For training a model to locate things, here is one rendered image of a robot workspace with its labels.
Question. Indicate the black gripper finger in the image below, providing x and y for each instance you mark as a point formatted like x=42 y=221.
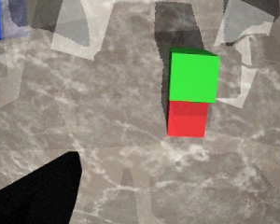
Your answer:
x=45 y=196

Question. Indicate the red block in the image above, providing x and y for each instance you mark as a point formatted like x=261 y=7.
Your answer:
x=186 y=118

